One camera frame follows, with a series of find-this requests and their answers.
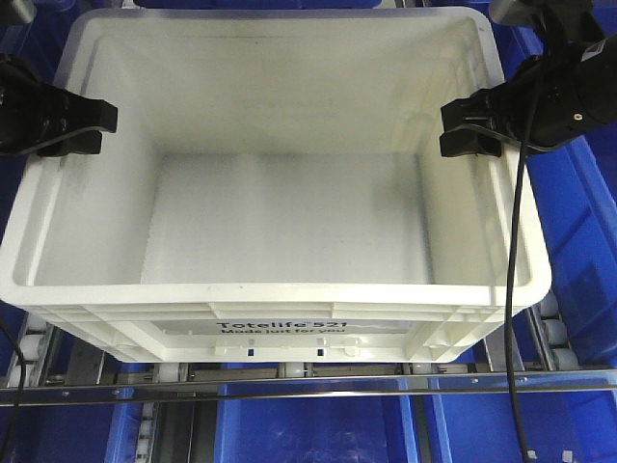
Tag black cable image right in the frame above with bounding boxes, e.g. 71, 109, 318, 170
504, 57, 541, 463

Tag white plastic tote bin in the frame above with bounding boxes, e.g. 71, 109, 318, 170
0, 6, 553, 364

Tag grey camera mount image right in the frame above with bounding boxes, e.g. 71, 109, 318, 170
489, 0, 593, 28

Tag shelf blue bin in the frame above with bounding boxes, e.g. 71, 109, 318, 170
134, 0, 381, 10
496, 0, 617, 368
1, 1, 84, 237
214, 379, 420, 462

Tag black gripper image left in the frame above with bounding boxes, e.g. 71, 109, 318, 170
1, 53, 119, 157

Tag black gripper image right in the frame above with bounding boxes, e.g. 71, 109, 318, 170
440, 36, 616, 157

